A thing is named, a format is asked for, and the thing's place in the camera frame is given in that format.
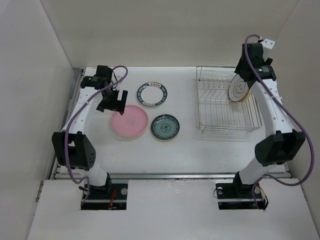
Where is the dark green patterned plate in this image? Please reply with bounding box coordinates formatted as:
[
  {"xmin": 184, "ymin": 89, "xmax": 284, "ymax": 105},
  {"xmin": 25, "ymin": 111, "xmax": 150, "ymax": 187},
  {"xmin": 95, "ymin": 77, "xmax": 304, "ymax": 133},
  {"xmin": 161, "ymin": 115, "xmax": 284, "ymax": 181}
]
[{"xmin": 150, "ymin": 114, "xmax": 180, "ymax": 141}]

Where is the grey white lined plate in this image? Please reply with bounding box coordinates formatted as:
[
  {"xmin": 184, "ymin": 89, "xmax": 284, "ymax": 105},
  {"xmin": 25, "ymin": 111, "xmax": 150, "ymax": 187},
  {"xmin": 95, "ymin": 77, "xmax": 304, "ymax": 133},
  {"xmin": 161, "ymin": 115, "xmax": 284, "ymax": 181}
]
[{"xmin": 228, "ymin": 74, "xmax": 249, "ymax": 103}]

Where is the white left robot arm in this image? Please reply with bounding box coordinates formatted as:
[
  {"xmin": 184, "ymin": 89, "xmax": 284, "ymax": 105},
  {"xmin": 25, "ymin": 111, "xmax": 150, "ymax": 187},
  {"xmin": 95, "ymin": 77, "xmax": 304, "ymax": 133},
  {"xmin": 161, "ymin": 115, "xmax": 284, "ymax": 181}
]
[{"xmin": 51, "ymin": 65, "xmax": 129, "ymax": 199}]

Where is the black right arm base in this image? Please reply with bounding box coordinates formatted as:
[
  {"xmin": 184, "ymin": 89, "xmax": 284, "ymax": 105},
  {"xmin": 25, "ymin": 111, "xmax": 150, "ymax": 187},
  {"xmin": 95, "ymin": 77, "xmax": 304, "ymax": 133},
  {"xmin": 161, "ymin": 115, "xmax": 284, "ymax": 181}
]
[{"xmin": 213, "ymin": 182, "xmax": 269, "ymax": 210}]

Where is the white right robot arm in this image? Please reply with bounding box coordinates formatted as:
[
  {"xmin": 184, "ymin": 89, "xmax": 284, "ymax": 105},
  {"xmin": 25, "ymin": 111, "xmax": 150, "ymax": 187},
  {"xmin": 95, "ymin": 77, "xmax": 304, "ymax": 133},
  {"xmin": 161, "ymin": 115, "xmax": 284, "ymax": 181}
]
[{"xmin": 231, "ymin": 38, "xmax": 306, "ymax": 197}]

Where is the pink plate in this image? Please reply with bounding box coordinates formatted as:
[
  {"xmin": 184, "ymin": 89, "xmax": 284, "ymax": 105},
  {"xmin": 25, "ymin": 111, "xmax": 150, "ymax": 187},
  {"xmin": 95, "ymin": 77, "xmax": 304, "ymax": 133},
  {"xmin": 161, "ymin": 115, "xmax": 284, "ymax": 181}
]
[{"xmin": 110, "ymin": 105, "xmax": 149, "ymax": 138}]

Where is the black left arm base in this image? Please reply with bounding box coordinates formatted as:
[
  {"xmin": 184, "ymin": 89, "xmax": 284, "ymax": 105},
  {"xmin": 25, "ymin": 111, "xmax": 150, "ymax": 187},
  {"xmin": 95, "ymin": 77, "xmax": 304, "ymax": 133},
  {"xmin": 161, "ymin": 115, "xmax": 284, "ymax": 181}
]
[{"xmin": 79, "ymin": 181, "xmax": 129, "ymax": 211}]

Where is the metal wire dish rack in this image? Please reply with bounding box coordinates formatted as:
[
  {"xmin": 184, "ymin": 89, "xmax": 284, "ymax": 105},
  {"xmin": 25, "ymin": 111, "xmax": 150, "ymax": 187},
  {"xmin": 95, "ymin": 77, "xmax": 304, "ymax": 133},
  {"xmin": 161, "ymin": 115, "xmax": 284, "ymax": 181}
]
[{"xmin": 195, "ymin": 65, "xmax": 263, "ymax": 133}]

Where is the white blue rimmed plate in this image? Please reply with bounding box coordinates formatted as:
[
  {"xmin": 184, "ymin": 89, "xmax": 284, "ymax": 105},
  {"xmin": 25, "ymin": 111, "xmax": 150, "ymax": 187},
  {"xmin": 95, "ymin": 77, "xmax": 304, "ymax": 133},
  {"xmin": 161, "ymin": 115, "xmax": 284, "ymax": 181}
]
[{"xmin": 136, "ymin": 81, "xmax": 168, "ymax": 108}]

